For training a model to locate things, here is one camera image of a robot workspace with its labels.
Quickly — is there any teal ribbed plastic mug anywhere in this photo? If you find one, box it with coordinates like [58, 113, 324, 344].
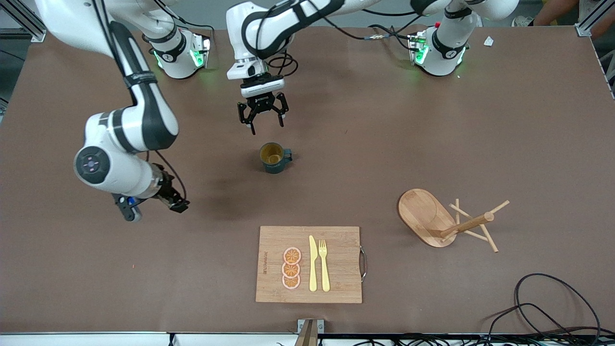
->
[260, 142, 293, 174]

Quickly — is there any person bare forearm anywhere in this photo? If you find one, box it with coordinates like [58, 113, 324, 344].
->
[532, 0, 579, 26]

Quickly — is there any brown table cover sheet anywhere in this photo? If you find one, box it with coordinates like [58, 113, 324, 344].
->
[0, 25, 615, 335]

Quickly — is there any wooden cutting board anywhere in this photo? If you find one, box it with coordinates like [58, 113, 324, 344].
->
[255, 226, 368, 304]

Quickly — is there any yellow plastic knife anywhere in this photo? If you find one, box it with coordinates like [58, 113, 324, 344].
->
[308, 235, 319, 292]

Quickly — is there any yellow plastic fork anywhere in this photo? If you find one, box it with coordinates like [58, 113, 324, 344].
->
[319, 239, 331, 292]

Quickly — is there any wooden mug tree rack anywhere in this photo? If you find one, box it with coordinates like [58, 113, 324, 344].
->
[398, 188, 510, 253]

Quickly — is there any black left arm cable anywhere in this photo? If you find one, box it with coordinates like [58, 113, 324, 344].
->
[266, 0, 423, 78]

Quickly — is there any grey metal bracket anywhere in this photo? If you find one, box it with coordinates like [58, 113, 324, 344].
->
[297, 319, 325, 346]

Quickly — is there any aluminium frame profile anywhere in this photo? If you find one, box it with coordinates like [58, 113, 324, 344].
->
[575, 0, 615, 37]
[0, 0, 47, 43]

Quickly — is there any thick black cable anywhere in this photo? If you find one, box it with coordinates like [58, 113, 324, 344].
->
[514, 273, 602, 337]

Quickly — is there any thin black cable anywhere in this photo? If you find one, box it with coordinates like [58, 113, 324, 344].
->
[480, 302, 615, 337]

